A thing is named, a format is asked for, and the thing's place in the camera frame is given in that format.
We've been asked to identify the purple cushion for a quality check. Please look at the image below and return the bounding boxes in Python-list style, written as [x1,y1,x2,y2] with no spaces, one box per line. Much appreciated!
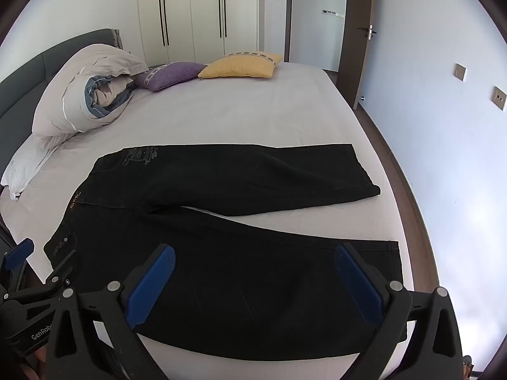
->
[135,61,209,92]

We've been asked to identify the grey upholstered headboard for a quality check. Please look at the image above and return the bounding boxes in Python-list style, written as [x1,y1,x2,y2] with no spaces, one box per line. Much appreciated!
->
[0,28,121,179]

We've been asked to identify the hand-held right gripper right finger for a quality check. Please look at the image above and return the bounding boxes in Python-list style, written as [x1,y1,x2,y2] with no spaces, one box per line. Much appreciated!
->
[336,243,465,380]

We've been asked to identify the black pants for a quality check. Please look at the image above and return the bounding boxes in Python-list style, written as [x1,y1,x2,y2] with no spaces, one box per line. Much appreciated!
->
[43,143,408,361]

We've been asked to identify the folded beige duvet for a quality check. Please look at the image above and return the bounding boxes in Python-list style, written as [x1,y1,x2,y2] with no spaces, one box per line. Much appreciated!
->
[32,43,149,139]

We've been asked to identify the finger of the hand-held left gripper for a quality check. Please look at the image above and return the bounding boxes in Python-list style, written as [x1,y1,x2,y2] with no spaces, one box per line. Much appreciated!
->
[39,263,76,295]
[0,237,35,293]

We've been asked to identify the yellow cushion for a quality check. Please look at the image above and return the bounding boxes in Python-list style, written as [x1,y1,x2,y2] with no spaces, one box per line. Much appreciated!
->
[197,51,284,80]

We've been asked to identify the brown door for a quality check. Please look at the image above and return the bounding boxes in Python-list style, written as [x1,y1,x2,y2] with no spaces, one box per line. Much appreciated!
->
[337,0,375,109]

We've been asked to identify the white pillow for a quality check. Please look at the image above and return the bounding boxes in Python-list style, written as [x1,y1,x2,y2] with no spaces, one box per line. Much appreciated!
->
[0,132,76,200]

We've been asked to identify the white wardrobe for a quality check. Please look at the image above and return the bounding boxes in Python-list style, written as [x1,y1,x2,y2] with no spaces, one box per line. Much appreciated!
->
[137,0,260,68]

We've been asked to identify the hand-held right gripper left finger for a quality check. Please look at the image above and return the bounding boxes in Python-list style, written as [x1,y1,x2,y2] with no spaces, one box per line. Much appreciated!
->
[40,243,177,380]

